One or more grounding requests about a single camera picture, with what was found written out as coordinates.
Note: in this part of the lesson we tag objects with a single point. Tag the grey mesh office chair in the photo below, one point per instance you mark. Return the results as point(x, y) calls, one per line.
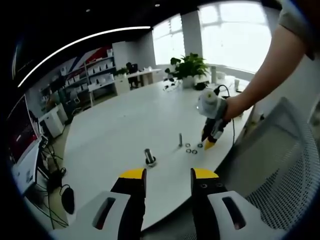
point(280, 162)

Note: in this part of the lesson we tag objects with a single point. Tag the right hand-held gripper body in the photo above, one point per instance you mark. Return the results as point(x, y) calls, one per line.
point(210, 103)

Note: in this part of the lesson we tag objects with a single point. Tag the large potted green plant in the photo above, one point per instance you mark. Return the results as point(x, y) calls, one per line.
point(190, 67)

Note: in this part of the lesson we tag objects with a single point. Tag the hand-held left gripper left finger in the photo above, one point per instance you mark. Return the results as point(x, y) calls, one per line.
point(105, 215)

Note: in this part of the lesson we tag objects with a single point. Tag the black oval pad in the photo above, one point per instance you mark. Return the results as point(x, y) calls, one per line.
point(68, 200)

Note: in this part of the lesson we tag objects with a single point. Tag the person's right hand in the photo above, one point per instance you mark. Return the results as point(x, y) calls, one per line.
point(235, 108)

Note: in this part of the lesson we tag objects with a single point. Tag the small white cup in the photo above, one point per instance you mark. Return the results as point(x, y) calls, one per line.
point(237, 84)

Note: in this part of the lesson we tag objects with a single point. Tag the white low cabinet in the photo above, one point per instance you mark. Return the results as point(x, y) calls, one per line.
point(53, 122)

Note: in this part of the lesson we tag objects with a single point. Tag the white side desk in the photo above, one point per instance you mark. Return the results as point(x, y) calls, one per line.
point(26, 170)

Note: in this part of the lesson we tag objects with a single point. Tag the large screen red display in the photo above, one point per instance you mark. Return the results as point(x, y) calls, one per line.
point(21, 130)

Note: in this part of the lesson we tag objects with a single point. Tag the small black device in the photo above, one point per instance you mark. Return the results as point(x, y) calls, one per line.
point(200, 86)

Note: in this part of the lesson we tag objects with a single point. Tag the small green plant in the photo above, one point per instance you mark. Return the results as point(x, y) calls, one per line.
point(121, 72)

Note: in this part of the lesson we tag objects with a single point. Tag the thin metal threaded stud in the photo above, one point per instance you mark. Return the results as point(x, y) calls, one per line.
point(180, 141)

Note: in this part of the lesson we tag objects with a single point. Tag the person's grey shirt sleeve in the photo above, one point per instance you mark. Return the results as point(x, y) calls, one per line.
point(300, 20)

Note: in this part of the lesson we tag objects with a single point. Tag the storage shelving with white boxes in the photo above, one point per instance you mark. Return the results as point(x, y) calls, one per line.
point(82, 77)

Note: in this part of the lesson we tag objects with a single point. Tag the white counter desk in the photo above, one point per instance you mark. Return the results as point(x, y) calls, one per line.
point(135, 77)

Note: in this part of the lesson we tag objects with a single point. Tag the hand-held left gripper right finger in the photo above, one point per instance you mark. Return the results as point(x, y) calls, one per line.
point(227, 215)

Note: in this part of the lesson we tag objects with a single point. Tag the white cylinder bottle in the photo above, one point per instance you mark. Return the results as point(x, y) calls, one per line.
point(214, 74)

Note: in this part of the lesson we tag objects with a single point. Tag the long curved ceiling light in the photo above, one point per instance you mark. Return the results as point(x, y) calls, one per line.
point(75, 41)

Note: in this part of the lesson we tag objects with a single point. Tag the thick metal threaded stud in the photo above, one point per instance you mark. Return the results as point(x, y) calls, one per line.
point(149, 155)

